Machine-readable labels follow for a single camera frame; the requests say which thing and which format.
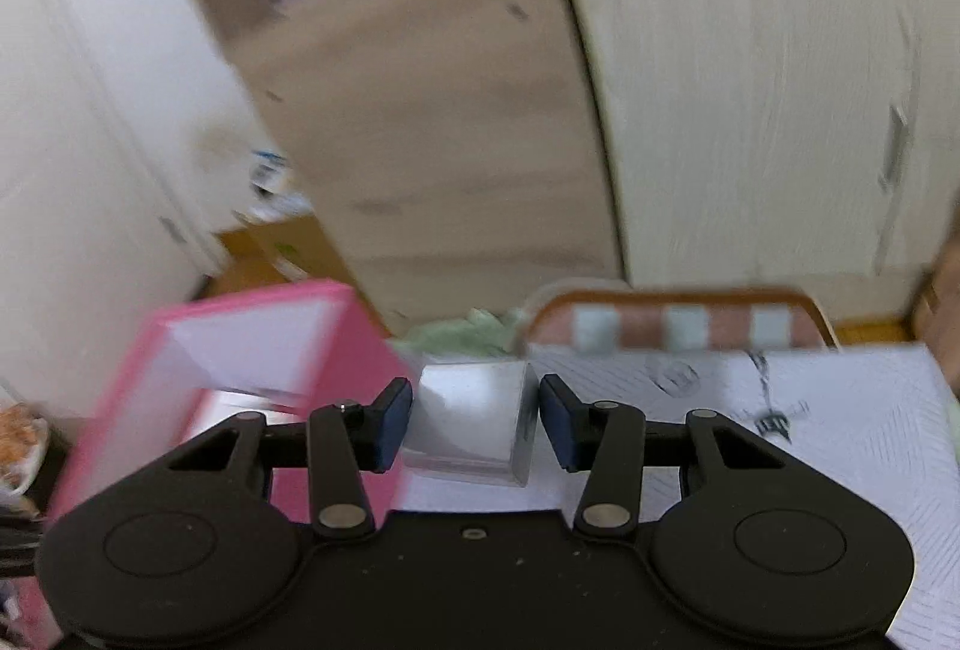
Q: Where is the light green quilt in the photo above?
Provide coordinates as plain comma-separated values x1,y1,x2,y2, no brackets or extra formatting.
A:
390,309,533,359

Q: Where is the white door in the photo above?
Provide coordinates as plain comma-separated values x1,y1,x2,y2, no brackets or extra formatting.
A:
0,0,203,426

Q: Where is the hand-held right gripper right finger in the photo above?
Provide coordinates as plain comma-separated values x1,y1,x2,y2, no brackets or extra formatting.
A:
540,374,788,542

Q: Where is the brown white checked board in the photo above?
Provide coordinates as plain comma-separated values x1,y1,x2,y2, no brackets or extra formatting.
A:
521,286,841,355

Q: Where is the pink cardboard box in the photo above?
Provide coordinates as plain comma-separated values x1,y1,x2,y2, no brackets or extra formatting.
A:
0,279,412,650

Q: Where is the large cardboard box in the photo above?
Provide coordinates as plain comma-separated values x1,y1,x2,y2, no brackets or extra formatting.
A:
217,211,357,291

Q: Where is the light wooden wardrobe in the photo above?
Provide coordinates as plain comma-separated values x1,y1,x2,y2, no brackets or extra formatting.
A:
525,0,960,291

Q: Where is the wooden board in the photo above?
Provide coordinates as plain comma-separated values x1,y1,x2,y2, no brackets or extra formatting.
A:
146,0,623,336

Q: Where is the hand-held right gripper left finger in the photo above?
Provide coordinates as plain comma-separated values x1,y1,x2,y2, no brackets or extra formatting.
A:
169,376,415,542

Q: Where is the orange patterned bag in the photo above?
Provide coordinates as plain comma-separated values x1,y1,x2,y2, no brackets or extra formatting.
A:
0,402,50,497

